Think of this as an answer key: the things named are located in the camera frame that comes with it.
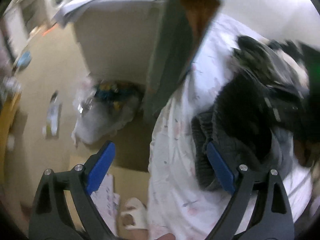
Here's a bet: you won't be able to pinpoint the green bed headboard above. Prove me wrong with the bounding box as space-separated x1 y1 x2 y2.
144 0 224 118

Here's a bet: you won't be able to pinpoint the white cabinet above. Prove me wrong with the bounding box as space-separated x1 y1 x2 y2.
74 0 162 85

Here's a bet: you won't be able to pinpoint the plastic bottle on floor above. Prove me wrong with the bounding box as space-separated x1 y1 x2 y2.
42 90 61 138

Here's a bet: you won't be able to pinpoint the dark grey pants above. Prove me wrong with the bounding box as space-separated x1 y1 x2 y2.
191 72 293 191

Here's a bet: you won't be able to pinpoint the white floral bed sheet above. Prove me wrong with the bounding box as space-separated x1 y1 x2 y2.
148 15 312 239

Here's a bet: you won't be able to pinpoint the pile of dark clothes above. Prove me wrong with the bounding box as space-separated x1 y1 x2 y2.
232 35 320 143

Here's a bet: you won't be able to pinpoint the paper sheet on floor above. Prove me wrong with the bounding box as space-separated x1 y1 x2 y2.
90 174 120 236

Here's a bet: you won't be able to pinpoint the white slipper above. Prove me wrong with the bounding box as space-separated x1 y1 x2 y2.
120 197 148 230

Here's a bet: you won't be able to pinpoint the clear plastic bag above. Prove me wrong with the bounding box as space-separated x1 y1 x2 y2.
71 76 144 146

